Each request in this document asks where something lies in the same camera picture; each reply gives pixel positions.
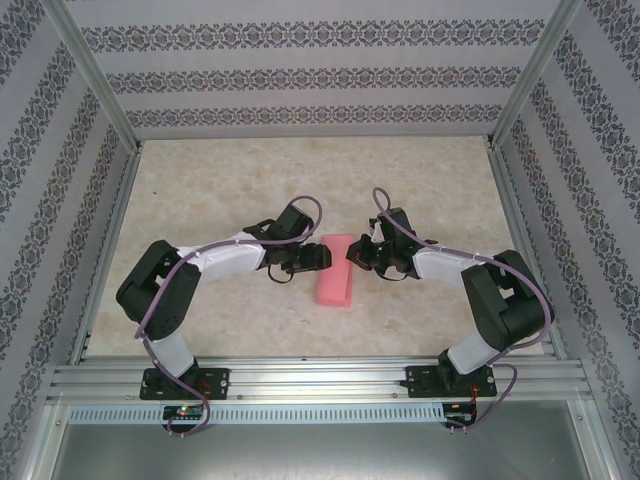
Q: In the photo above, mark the pink paper sheet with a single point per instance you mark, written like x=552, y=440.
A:
x=332, y=280

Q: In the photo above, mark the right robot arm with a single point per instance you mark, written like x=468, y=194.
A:
x=505, y=305

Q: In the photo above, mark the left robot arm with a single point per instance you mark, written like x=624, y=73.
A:
x=150, y=290

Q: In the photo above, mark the grey sheet metal panel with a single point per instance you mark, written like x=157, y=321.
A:
x=320, y=452

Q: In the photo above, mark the small circuit board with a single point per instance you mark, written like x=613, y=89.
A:
x=184, y=412
x=460, y=414

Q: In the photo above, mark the long aluminium mounting rail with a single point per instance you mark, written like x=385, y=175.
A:
x=320, y=380

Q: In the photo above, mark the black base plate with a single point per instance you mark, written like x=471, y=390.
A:
x=420, y=382
x=217, y=382

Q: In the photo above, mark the aluminium table side rail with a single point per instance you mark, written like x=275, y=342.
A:
x=530, y=250
x=107, y=250

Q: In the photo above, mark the aluminium frame post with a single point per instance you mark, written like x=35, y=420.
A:
x=95, y=75
x=537, y=75

